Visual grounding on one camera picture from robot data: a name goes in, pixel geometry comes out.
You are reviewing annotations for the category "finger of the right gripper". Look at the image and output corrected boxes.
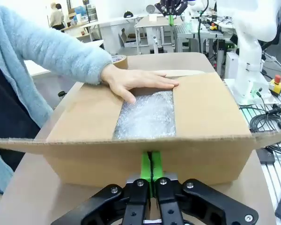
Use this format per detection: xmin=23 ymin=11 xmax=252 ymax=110
xmin=154 ymin=0 xmax=172 ymax=25
xmin=171 ymin=0 xmax=188 ymax=25

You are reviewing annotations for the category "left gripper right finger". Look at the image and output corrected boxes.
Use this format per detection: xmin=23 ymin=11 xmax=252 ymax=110
xmin=152 ymin=151 xmax=259 ymax=225

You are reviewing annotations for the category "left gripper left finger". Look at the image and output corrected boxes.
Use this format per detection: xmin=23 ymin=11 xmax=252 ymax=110
xmin=51 ymin=151 xmax=153 ymax=225

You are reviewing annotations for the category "brown packing tape roll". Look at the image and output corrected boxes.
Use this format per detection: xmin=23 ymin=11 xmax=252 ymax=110
xmin=111 ymin=54 xmax=129 ymax=70

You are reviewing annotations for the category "large brown cardboard box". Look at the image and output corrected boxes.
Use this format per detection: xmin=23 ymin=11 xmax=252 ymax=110
xmin=0 ymin=69 xmax=281 ymax=188

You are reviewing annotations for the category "person's left forearm blue sleeve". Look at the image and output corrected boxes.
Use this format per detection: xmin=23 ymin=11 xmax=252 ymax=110
xmin=35 ymin=25 xmax=113 ymax=85

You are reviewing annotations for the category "clear bubble wrap bundle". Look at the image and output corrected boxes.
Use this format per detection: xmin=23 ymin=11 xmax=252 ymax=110
xmin=112 ymin=90 xmax=177 ymax=141

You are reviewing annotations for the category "person's left hand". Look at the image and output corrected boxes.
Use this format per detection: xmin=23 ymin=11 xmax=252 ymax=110
xmin=101 ymin=67 xmax=180 ymax=105

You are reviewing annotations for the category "wooden top height desk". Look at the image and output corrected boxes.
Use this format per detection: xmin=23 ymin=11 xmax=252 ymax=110
xmin=134 ymin=15 xmax=178 ymax=56

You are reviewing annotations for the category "small open cardboard box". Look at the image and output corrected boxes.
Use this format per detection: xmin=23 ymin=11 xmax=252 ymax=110
xmin=118 ymin=28 xmax=141 ymax=49

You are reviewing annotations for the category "white long desk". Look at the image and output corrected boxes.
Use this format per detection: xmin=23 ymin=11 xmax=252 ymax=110
xmin=84 ymin=14 xmax=141 ymax=54

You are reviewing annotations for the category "white controller box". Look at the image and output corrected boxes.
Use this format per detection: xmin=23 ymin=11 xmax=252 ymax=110
xmin=224 ymin=52 xmax=239 ymax=79

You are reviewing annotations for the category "black flat adapter box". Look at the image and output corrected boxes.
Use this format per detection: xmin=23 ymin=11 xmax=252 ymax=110
xmin=259 ymin=149 xmax=276 ymax=165

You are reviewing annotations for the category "background person beige coat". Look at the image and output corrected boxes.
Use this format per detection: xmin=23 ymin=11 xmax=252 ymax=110
xmin=49 ymin=2 xmax=65 ymax=32

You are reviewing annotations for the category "black yellow plug connector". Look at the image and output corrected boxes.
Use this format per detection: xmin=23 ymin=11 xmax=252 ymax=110
xmin=266 ymin=104 xmax=281 ymax=115

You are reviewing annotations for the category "yellow red emergency stop button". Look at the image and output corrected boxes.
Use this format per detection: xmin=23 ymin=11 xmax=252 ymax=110
xmin=268 ymin=75 xmax=281 ymax=97

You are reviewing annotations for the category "white side table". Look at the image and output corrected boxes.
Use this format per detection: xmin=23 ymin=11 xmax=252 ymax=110
xmin=24 ymin=60 xmax=52 ymax=77

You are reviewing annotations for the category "person in blue fleece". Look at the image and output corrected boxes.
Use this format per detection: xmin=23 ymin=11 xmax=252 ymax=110
xmin=0 ymin=6 xmax=68 ymax=203

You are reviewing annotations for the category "aluminium frame workbench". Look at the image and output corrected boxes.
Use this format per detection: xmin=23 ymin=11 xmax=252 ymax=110
xmin=175 ymin=23 xmax=224 ymax=55

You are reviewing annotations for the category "aluminium profile base frame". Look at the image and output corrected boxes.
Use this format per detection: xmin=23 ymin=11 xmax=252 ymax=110
xmin=224 ymin=77 xmax=281 ymax=211

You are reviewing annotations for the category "black coiled cable bundle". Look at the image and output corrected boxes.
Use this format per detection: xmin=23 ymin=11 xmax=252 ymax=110
xmin=247 ymin=103 xmax=281 ymax=153

